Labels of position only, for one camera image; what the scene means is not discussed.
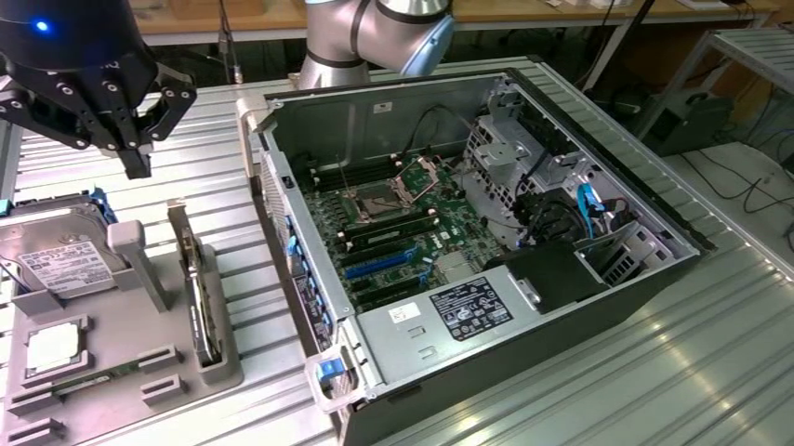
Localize slanted grey disk bay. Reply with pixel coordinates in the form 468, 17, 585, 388
574, 220, 676, 287

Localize wooden desk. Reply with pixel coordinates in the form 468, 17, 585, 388
133, 0, 785, 92

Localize metal socket cover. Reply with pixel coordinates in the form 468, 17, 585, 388
394, 155, 452, 205

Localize green motherboard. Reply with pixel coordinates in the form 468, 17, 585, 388
302, 152, 517, 313

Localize green RAM stick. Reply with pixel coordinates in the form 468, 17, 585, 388
49, 360, 142, 396

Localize grey metal drive cage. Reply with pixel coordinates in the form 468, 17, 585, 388
462, 76, 628, 243

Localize thin cable with connector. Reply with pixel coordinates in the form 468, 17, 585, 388
215, 0, 245, 85

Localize thin metal locking lever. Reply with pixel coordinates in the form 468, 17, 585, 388
338, 151, 360, 199

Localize black floor cable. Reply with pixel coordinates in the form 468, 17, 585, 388
680, 152, 794, 213

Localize blue card retention latches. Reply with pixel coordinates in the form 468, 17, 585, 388
282, 213, 334, 326

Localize graphics card with metal bracket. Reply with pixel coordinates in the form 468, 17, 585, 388
166, 197, 226, 371

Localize grey metal power supply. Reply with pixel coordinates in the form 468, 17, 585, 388
356, 273, 549, 390

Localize CPU chip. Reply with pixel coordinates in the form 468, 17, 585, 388
25, 322, 86, 373

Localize blue data wire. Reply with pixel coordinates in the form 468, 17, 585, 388
576, 180, 601, 241

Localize thin black looped wire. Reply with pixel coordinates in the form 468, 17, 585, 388
400, 105, 477, 162

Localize silver finned heat sink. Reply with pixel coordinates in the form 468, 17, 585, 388
433, 255, 484, 282

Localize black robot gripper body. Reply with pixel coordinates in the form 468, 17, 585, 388
0, 0, 162, 151

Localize grey parts rack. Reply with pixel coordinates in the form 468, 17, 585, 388
0, 220, 248, 446

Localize CPU socket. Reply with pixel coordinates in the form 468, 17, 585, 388
350, 185, 405, 219

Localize silver hard disk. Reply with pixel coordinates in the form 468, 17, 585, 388
0, 203, 123, 301

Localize black box on floor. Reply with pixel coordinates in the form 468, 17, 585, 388
645, 90, 737, 157

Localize open black PC case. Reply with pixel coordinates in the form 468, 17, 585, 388
245, 67, 719, 446

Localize black plastic shroud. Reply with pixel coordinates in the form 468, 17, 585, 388
504, 241, 613, 317

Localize white barcode sticker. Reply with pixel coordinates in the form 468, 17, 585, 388
388, 301, 428, 324

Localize black wire bundle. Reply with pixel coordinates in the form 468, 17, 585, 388
514, 192, 589, 247

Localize black power supply label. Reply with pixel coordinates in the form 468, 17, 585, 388
430, 276, 517, 345

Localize metal slat side table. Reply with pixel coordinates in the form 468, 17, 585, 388
636, 26, 794, 157

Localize grey corner fixture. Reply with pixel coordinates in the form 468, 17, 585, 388
238, 96, 278, 180
306, 355, 365, 415

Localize black RAM slot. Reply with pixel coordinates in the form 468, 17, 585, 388
338, 207, 433, 233
341, 220, 436, 246
340, 213, 436, 239
312, 162, 402, 181
313, 167, 398, 186
316, 174, 386, 191
309, 156, 402, 177
342, 226, 430, 252

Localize black expansion slot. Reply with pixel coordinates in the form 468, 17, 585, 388
341, 236, 416, 264
358, 282, 433, 306
352, 271, 432, 294

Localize blue disk carrier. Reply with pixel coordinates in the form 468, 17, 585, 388
79, 185, 119, 229

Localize blue expansion slot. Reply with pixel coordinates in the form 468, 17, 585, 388
345, 244, 418, 281

